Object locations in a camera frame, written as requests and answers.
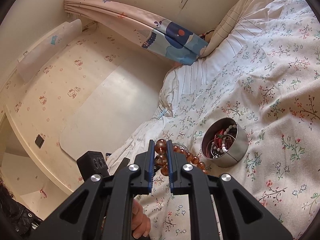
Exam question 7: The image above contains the white pearl bracelet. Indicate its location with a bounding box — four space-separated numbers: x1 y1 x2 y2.
211 124 238 158

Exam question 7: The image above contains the person's left hand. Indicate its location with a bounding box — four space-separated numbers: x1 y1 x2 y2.
131 199 151 239

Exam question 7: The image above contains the beige checked pillow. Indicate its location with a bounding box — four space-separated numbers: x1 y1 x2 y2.
202 0 287 57

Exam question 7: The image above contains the amber bead bracelet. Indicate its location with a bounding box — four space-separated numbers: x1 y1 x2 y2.
153 138 209 177

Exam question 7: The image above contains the black leather jacket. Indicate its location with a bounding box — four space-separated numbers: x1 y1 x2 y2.
0 177 43 238

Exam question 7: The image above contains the red coral bracelet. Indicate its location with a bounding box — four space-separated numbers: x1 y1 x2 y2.
207 128 230 158

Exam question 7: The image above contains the floral bed sheet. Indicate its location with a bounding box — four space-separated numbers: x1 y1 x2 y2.
132 0 319 239

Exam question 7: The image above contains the blue cartoon curtain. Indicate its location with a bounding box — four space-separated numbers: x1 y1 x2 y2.
64 0 208 65

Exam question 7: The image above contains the round silver metal tin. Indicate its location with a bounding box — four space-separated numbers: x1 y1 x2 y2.
201 117 248 168

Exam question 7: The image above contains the black wall switch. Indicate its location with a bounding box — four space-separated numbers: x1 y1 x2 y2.
35 134 44 148

